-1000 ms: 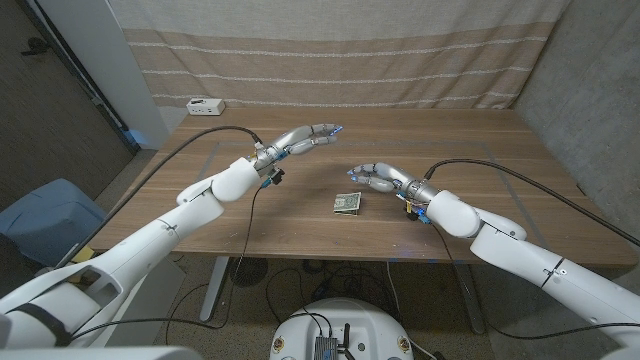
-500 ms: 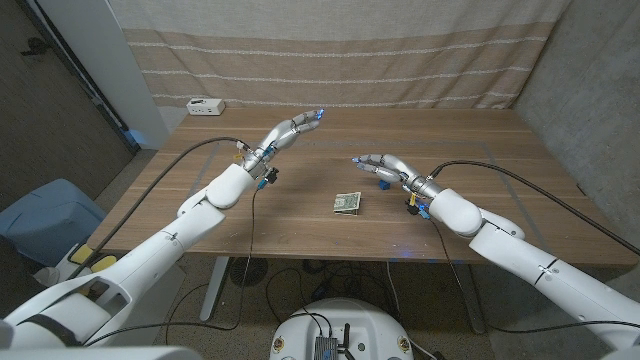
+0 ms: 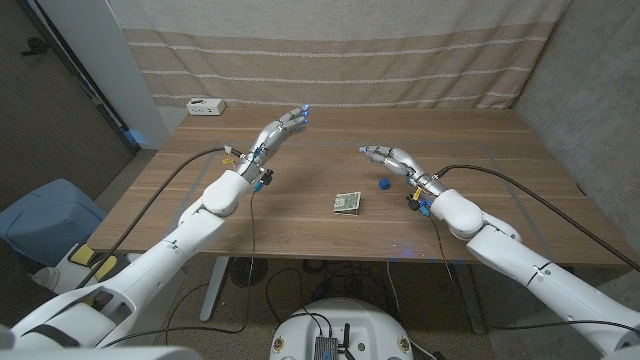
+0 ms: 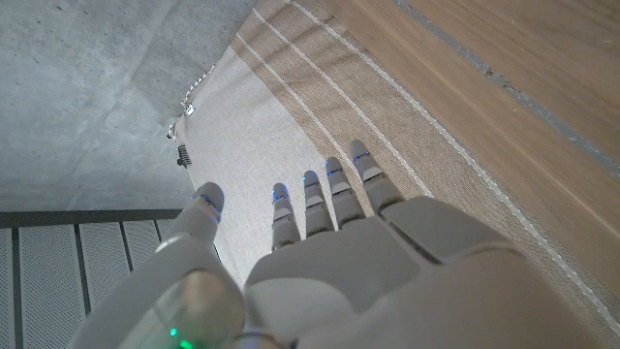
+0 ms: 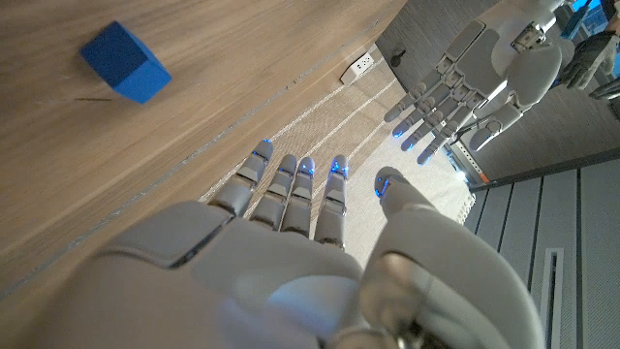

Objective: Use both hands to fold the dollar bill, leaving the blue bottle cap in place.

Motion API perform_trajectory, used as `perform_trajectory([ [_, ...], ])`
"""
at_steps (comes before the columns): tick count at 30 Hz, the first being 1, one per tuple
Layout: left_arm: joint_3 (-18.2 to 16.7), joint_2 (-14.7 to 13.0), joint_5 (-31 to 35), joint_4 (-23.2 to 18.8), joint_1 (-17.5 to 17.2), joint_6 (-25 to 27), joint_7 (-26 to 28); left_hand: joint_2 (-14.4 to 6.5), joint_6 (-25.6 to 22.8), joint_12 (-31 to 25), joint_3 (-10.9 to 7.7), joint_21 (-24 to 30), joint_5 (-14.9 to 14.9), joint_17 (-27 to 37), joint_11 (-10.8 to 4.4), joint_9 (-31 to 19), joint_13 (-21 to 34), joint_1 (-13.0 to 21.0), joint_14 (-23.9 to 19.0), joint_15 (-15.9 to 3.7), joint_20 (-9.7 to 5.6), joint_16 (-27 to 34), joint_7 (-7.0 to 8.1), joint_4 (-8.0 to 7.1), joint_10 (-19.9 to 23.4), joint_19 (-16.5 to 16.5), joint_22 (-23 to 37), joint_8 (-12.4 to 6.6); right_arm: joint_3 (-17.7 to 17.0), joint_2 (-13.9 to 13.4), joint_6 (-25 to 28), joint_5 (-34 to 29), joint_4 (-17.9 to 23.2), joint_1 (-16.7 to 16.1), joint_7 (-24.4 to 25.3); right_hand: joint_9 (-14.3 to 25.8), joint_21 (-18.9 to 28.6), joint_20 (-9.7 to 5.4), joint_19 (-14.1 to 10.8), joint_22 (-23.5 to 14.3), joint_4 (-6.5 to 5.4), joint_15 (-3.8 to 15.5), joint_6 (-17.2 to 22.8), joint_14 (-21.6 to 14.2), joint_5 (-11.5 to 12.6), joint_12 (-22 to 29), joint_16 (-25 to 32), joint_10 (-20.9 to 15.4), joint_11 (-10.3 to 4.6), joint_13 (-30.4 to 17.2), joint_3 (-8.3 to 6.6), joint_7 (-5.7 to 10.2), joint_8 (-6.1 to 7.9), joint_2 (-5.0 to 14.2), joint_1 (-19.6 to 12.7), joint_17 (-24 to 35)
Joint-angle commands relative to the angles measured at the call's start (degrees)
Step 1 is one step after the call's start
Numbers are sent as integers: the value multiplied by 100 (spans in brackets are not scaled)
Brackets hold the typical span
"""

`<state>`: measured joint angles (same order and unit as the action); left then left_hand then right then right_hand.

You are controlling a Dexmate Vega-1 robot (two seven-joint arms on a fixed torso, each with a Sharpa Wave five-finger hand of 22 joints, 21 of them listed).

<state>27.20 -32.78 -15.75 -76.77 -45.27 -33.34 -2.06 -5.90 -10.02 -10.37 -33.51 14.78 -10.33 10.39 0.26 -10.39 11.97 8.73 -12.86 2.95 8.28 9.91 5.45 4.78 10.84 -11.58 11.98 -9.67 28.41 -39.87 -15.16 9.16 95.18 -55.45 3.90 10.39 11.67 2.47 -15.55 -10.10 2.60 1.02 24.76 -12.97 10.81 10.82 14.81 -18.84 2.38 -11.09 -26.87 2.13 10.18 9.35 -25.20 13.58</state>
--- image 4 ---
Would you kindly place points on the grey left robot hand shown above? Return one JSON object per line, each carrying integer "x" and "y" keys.
{"x": 368, "y": 281}

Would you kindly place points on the beige striped backdrop cloth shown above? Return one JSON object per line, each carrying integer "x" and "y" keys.
{"x": 252, "y": 136}

